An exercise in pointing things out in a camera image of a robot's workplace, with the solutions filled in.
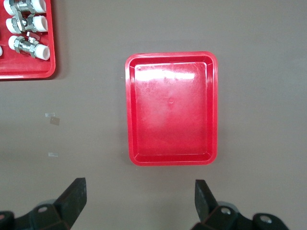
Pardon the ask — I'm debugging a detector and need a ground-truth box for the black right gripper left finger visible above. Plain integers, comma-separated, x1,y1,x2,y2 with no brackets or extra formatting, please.
0,177,87,230

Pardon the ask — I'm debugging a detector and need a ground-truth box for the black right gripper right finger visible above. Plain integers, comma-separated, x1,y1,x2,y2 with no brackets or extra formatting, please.
191,179,291,230

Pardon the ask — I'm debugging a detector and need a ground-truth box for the red plastic tray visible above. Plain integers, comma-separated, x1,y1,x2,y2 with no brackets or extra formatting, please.
125,51,219,167

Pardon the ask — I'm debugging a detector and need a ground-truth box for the red tray holding valves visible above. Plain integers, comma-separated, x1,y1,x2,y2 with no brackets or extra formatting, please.
0,0,56,80

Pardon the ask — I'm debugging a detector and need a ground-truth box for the metal valve with white caps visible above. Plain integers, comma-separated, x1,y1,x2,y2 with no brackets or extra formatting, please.
8,31,50,59
3,0,47,14
5,11,48,34

